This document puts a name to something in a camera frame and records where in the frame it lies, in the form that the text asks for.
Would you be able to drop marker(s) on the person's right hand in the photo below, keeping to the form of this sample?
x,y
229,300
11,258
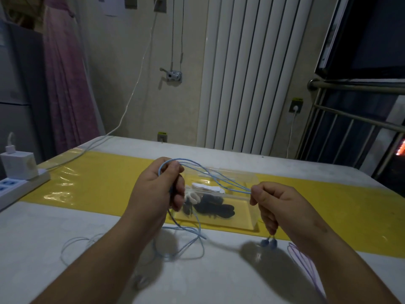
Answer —
x,y
291,212

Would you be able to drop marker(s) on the person's left hand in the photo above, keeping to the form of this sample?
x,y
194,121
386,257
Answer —
x,y
152,189

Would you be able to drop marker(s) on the person's left thumb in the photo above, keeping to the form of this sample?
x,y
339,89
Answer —
x,y
171,169

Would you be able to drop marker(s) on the person's right thumb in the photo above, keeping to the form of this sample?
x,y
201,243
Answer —
x,y
264,188

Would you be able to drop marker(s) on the person's left forearm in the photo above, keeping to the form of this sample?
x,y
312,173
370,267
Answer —
x,y
104,256

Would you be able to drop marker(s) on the person's right forearm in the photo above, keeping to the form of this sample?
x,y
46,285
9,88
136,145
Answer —
x,y
341,272

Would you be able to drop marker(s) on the clear plastic box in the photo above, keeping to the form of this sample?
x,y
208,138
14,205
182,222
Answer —
x,y
240,215

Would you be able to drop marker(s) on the yellow table mat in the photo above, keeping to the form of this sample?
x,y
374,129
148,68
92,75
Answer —
x,y
101,183

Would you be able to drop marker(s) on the metal window railing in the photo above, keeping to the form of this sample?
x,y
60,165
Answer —
x,y
348,123

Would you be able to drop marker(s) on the white radiator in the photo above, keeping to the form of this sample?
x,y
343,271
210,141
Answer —
x,y
246,75

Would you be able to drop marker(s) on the pink hanging cloth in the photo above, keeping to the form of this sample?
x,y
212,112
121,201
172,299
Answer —
x,y
68,85

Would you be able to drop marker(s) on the white charger adapter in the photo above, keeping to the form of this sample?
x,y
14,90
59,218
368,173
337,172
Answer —
x,y
20,164

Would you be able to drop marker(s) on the white power strip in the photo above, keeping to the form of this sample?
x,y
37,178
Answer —
x,y
19,188

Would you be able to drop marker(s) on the grey refrigerator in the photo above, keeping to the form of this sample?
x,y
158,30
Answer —
x,y
15,101

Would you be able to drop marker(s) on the dark window pane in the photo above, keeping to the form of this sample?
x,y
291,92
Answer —
x,y
370,34

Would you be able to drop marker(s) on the yellow labelled wall socket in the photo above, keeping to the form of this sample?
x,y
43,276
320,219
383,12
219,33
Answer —
x,y
162,136

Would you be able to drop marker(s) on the wall socket with plug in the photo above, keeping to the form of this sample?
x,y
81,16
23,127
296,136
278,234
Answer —
x,y
296,106

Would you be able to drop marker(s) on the metal wall valve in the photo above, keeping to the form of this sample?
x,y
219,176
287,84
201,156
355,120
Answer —
x,y
173,75

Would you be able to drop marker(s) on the wall outlet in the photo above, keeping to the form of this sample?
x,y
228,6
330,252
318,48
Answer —
x,y
160,4

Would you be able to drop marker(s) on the grey wall switch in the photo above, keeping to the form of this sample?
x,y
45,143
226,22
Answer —
x,y
131,2

